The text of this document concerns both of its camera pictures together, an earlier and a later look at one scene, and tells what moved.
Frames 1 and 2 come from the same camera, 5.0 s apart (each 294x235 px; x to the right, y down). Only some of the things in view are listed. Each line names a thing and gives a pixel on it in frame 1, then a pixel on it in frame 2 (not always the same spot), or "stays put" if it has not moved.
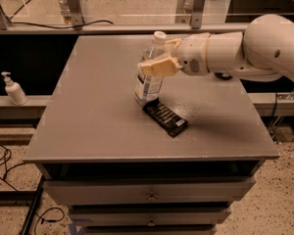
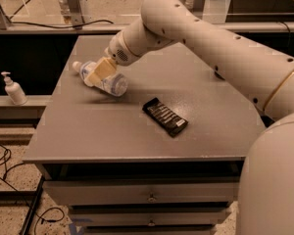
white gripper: x=192 y=57 to x=118 y=52
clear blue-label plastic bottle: x=148 y=88 to x=116 y=84
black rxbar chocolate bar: x=171 y=121 stays put
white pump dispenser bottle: x=15 y=90 stays put
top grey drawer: x=146 y=192 stays put
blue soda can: x=222 y=75 stays put
